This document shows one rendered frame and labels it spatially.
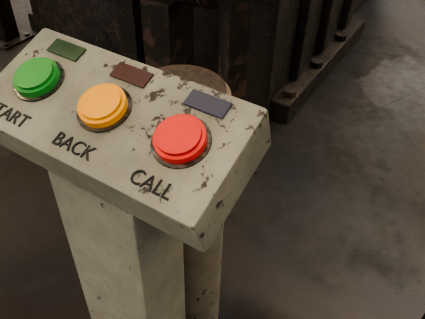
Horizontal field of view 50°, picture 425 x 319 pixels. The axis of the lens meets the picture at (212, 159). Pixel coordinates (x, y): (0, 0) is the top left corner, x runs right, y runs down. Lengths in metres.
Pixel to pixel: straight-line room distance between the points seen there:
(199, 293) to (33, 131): 0.45
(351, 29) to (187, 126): 1.51
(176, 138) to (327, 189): 0.89
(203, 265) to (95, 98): 0.39
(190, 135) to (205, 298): 0.49
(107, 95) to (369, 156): 1.03
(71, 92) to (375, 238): 0.85
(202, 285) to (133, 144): 0.43
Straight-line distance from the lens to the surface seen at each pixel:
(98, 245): 0.46
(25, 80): 0.42
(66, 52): 0.44
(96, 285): 0.53
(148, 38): 1.12
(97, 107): 0.37
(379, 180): 1.26
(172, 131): 0.33
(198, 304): 0.79
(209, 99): 0.36
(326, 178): 1.22
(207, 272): 0.73
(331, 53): 1.62
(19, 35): 1.91
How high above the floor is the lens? 0.82
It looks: 42 degrees down
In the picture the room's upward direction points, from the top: 2 degrees clockwise
